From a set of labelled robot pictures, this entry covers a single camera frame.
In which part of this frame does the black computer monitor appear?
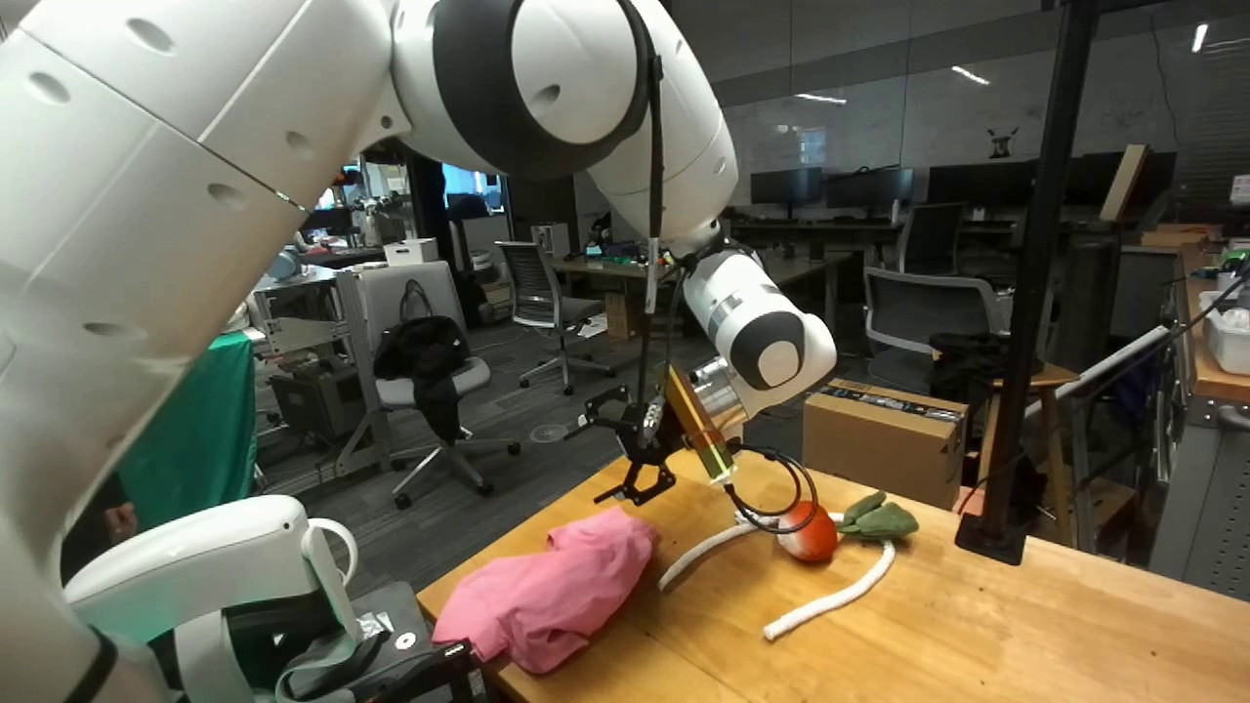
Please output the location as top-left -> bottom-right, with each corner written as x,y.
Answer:
748,164 -> 835,215
831,160 -> 930,219

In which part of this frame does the silver metal pole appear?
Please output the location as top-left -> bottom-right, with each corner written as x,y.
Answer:
1051,319 -> 1175,407

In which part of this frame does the white rope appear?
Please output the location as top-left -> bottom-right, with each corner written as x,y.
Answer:
654,513 -> 904,643

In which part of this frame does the white plastic tray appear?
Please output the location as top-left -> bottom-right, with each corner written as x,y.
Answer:
1205,303 -> 1250,384

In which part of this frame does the white desk cabinet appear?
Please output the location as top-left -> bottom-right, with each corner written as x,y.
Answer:
327,256 -> 464,396

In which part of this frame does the leaning wooden plank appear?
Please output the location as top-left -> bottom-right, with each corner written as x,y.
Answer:
1098,142 -> 1154,225

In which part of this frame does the black jacket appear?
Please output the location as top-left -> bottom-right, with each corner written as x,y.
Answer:
371,312 -> 476,444

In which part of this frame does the grey mesh office chair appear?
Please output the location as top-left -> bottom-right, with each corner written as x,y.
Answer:
491,238 -> 603,396

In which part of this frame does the black office chair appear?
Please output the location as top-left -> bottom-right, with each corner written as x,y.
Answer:
371,307 -> 525,513

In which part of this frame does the black vertical post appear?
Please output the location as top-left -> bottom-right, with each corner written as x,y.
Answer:
955,0 -> 1103,568

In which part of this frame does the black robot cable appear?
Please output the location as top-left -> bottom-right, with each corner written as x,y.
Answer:
631,0 -> 823,538

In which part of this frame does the wooden stool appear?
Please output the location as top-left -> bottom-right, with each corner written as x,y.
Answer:
1002,361 -> 1086,538

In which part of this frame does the cardboard box with black tape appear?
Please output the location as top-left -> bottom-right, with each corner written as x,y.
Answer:
801,375 -> 972,513

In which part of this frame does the pink cloth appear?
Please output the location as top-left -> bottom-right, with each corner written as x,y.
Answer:
430,505 -> 660,681

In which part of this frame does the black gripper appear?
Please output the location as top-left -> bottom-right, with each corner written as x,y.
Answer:
593,396 -> 681,506

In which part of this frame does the grey padded office chair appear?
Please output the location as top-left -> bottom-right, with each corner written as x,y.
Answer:
865,267 -> 1012,362

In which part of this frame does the green plush leaf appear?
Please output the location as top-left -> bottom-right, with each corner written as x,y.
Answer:
835,488 -> 922,547

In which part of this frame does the green table cloth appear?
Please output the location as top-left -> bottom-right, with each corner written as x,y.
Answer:
114,325 -> 263,523

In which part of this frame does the black control box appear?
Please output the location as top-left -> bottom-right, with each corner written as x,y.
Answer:
269,577 -> 491,703

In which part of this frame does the wooden workbench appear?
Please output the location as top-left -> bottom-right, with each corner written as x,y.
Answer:
1175,225 -> 1250,407

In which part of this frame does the red plush tomato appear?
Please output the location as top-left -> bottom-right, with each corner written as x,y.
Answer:
775,495 -> 843,571

